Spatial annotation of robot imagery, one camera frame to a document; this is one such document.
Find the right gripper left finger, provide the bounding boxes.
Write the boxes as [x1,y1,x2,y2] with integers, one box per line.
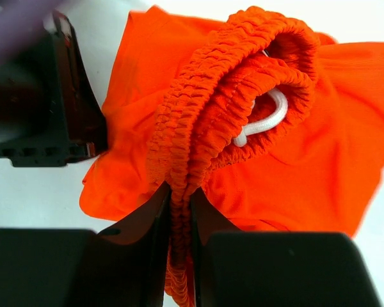
[83,184,170,306]

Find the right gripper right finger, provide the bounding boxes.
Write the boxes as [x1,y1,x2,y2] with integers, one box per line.
[190,187,240,306]

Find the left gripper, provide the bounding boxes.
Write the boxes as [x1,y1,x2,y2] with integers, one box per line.
[0,11,108,167]

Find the orange shorts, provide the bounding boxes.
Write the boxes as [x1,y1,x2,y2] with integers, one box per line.
[79,6,384,306]

